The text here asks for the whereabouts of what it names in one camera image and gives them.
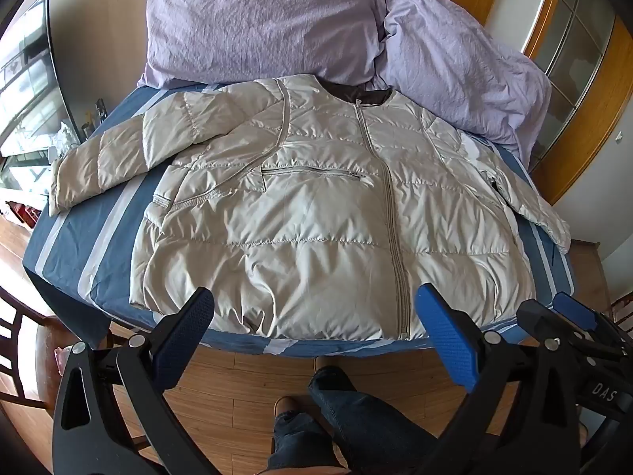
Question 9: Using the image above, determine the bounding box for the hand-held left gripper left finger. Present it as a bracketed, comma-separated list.
[52, 286, 216, 475]

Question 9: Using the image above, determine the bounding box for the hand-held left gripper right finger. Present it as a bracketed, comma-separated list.
[417, 283, 585, 475]

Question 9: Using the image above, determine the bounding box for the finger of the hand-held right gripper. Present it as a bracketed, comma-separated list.
[553, 292, 633, 357]
[517, 299, 567, 350]

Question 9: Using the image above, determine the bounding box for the beige quilted puffer jacket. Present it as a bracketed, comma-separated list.
[48, 76, 572, 342]

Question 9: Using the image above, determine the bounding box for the small wooden cabinet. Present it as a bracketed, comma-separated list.
[569, 239, 610, 310]

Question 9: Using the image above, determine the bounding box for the person's right leg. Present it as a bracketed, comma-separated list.
[309, 365, 446, 475]

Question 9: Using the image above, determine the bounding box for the person's leg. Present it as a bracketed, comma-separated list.
[309, 365, 446, 475]
[267, 408, 342, 475]

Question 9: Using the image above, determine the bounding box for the blue striped bed sheet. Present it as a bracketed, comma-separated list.
[22, 82, 577, 357]

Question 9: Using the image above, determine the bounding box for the person's left leg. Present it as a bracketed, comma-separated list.
[267, 408, 342, 475]

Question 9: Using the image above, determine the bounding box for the dark wooden chair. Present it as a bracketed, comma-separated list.
[0, 284, 149, 456]

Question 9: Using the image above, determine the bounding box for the wooden framed glass door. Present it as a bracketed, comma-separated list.
[445, 0, 633, 206]

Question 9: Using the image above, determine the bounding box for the lilac pillow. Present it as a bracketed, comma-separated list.
[376, 0, 552, 169]
[138, 0, 389, 91]

